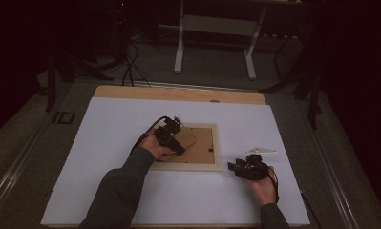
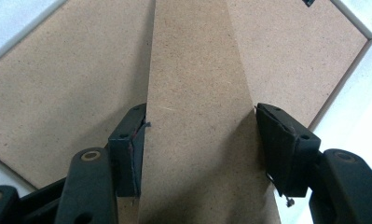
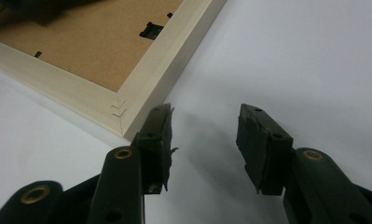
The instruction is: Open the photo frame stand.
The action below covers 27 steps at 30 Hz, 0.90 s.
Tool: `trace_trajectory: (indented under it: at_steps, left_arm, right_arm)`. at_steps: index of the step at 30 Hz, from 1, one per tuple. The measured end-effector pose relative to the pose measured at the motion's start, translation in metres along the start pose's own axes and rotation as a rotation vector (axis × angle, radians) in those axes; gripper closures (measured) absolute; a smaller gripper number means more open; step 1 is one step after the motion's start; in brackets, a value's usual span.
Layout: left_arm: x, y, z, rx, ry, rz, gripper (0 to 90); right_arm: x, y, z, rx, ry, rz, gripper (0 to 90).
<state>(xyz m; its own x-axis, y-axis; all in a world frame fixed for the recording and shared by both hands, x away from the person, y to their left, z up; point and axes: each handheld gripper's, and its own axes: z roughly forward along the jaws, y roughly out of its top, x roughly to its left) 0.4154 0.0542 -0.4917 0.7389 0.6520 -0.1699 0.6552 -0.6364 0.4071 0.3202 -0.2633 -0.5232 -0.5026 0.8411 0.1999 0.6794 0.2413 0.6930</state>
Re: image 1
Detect black floor cables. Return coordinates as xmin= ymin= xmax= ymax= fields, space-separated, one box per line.
xmin=116 ymin=0 xmax=153 ymax=88

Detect person's right hand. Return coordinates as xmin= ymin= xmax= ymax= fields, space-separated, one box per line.
xmin=241 ymin=165 xmax=280 ymax=208

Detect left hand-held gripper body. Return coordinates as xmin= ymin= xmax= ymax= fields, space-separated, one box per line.
xmin=153 ymin=115 xmax=183 ymax=151

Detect black floor bracket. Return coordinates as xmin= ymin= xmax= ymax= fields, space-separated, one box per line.
xmin=52 ymin=111 xmax=76 ymax=125

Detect wooden table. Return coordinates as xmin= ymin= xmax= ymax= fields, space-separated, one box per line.
xmin=40 ymin=85 xmax=310 ymax=229

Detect white metal desk frame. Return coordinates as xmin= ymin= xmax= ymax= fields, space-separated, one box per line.
xmin=173 ymin=0 xmax=268 ymax=80

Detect black stand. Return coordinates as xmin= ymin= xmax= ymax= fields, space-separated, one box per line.
xmin=258 ymin=31 xmax=326 ymax=130
xmin=43 ymin=47 xmax=116 ymax=113

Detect wooden picture frame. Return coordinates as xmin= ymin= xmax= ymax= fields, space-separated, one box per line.
xmin=149 ymin=122 xmax=222 ymax=173

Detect white table mat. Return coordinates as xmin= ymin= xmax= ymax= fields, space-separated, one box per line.
xmin=40 ymin=96 xmax=310 ymax=227

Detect metal floor rail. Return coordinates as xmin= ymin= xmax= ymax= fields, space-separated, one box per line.
xmin=0 ymin=117 xmax=53 ymax=213
xmin=297 ymin=101 xmax=361 ymax=229

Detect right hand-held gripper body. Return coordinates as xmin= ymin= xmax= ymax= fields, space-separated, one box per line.
xmin=237 ymin=146 xmax=279 ymax=182

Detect person's left hand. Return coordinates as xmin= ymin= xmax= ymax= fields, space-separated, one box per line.
xmin=139 ymin=135 xmax=177 ymax=160

